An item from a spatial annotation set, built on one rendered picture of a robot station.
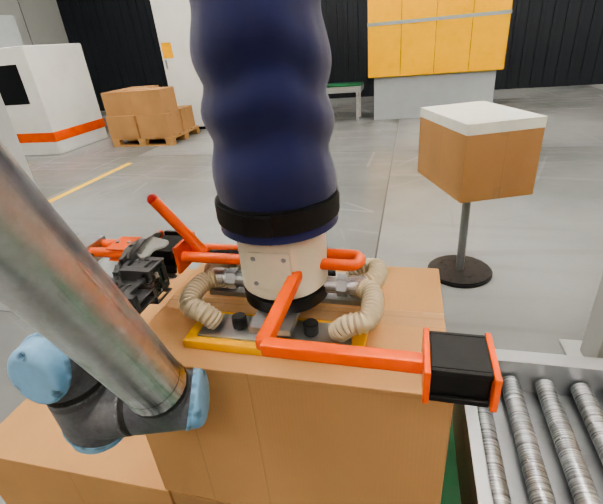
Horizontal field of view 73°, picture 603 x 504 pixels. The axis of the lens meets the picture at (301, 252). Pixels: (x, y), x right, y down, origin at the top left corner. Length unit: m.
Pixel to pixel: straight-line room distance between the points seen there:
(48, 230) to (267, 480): 0.71
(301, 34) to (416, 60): 7.30
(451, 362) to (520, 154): 1.93
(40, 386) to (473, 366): 0.56
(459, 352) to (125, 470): 0.91
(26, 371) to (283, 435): 0.44
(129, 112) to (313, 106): 7.35
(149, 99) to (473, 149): 6.14
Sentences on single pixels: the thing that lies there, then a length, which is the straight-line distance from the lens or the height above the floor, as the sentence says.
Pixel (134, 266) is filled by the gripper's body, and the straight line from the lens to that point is 0.80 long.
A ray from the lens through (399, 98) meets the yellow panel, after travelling 8.02.
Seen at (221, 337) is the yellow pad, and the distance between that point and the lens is 0.80.
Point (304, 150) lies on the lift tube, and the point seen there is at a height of 1.30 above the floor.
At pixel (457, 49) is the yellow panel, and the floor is 1.08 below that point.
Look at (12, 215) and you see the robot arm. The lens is 0.38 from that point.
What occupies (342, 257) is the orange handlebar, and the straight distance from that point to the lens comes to 0.79.
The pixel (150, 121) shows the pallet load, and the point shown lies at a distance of 7.69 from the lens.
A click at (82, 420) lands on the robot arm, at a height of 0.98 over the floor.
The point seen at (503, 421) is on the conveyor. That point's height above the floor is 0.49.
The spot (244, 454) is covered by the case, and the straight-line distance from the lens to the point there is 0.92.
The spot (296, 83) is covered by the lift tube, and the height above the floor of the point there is 1.39.
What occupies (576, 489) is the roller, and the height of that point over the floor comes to 0.54.
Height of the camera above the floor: 1.45
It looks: 27 degrees down
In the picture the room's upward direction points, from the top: 5 degrees counter-clockwise
